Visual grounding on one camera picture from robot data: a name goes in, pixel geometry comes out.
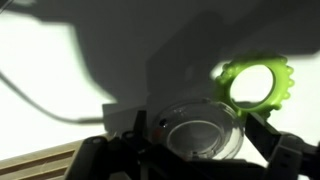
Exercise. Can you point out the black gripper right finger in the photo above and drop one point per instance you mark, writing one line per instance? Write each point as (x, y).
(286, 156)

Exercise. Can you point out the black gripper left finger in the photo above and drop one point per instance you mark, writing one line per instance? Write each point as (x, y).
(100, 160)

